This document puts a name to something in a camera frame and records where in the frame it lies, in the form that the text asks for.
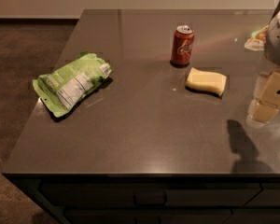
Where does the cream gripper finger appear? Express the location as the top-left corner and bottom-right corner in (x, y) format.
(249, 71), (280, 124)

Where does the red coke can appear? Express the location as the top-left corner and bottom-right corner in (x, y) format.
(171, 25), (194, 66)

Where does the green rice chip bag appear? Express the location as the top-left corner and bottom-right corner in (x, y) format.
(33, 52), (112, 118)

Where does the yellow sponge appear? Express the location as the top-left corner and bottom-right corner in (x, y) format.
(186, 68), (227, 96)

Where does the dark drawer cabinet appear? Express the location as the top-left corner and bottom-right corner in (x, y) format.
(5, 174), (280, 224)

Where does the black drawer handle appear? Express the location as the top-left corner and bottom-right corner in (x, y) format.
(133, 191), (167, 206)

